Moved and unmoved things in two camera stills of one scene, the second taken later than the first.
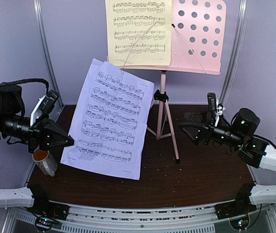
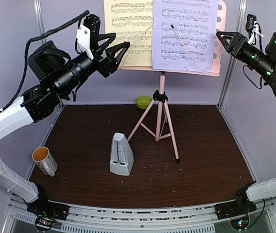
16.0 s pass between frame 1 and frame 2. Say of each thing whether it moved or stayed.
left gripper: moved
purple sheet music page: moved
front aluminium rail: stayed
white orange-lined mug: stayed
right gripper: moved
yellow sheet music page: stayed
